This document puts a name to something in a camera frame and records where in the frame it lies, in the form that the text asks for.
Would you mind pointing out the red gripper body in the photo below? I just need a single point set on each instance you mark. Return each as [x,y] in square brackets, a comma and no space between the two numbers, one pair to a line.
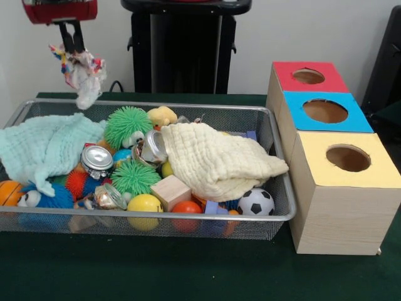
[59,12]

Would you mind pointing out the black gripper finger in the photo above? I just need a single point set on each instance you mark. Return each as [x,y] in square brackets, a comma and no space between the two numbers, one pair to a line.
[79,36]
[66,36]

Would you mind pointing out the multicoloured patterned cloth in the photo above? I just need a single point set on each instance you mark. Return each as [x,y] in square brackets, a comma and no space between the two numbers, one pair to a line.
[84,78]

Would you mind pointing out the cream muslin cloth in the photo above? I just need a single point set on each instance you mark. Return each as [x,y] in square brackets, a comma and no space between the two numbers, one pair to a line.
[213,160]

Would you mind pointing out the shallow mesh bin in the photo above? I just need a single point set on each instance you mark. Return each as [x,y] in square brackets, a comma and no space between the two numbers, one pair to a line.
[257,227]

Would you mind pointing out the wooden box with three holes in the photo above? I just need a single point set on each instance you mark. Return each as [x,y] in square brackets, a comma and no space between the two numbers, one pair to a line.
[338,216]

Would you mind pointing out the green spiky rubber ball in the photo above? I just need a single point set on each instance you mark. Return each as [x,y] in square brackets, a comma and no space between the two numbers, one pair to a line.
[127,123]
[134,178]

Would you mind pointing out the mint muslin cloth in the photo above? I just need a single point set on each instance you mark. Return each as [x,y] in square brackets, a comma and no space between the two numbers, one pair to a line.
[44,144]

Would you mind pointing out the orange basketball toy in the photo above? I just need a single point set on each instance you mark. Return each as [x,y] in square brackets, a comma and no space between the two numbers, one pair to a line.
[9,192]

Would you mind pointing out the yellow ball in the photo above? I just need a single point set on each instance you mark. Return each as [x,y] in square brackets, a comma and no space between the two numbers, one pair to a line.
[145,203]

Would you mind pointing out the wooden cube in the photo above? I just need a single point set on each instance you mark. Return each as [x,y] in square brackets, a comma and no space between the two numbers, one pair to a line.
[171,192]

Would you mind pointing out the red ball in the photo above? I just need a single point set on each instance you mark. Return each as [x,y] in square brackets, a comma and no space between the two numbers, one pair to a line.
[187,207]

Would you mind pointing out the dark green table cloth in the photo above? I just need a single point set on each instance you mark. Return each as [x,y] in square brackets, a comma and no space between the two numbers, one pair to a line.
[391,114]
[125,269]

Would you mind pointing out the black and white soccer ball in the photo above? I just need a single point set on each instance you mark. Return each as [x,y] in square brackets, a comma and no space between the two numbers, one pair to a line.
[255,201]

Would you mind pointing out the black stand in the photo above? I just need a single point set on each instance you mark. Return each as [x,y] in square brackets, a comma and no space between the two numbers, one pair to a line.
[388,62]

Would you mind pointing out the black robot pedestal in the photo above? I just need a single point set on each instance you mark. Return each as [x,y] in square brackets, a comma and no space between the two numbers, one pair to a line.
[185,47]

